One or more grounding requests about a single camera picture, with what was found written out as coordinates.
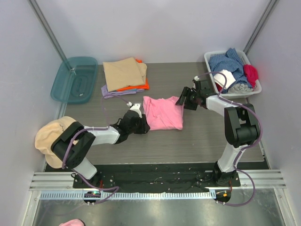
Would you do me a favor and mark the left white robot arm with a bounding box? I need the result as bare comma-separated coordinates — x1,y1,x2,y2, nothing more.
51,110,150,188

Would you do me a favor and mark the grey cloth in basket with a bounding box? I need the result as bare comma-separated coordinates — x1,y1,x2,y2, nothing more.
228,83,253,94

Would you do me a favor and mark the pink t shirt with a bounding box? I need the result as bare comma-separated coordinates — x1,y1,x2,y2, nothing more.
143,96,183,131

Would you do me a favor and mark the right aluminium frame post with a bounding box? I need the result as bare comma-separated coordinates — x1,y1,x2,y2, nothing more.
243,0,279,55

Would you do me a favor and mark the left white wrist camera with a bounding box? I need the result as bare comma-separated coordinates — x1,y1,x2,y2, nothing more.
127,102,142,118

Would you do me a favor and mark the white slotted cable duct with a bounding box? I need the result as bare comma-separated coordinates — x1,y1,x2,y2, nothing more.
40,190,216,201

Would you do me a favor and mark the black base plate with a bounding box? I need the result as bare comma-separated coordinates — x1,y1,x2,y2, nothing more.
44,162,242,193

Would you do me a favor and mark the left aluminium frame post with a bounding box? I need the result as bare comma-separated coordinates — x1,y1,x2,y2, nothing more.
28,0,67,61

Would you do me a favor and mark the pink cloth at bottom edge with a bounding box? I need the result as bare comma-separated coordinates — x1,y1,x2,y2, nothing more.
59,219,85,226

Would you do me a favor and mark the beige crumpled cloth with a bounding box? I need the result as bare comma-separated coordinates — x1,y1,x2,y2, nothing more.
35,116,76,169

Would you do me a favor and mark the orange t shirt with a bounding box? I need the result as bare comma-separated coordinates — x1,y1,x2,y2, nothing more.
117,59,150,92

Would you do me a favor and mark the aluminium rail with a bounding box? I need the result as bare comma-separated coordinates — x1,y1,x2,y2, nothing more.
29,169,286,191

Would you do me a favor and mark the white cloth in basket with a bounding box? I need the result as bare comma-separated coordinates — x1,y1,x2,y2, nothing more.
213,70,236,89

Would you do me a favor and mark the teal plastic bin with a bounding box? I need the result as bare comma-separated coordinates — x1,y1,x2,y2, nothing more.
50,56,98,104

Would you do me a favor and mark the magenta cloth in basket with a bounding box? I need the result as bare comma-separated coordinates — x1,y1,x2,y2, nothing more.
243,65,259,88

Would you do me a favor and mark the blue checked shirt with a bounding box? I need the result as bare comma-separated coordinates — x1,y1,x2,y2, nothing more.
209,48,252,88

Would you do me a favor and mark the lavender t shirt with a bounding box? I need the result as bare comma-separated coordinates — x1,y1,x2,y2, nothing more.
101,85,144,99

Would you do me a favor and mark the beige t shirt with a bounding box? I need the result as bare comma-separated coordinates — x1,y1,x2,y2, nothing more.
103,57,147,92

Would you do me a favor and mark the aluminium frame post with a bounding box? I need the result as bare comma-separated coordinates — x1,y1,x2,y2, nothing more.
243,0,279,55
28,0,67,61

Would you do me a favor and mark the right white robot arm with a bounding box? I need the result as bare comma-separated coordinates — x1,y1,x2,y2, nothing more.
176,80,261,186

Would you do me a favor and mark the red cloth in basket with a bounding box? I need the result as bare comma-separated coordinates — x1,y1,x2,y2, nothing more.
215,83,223,93

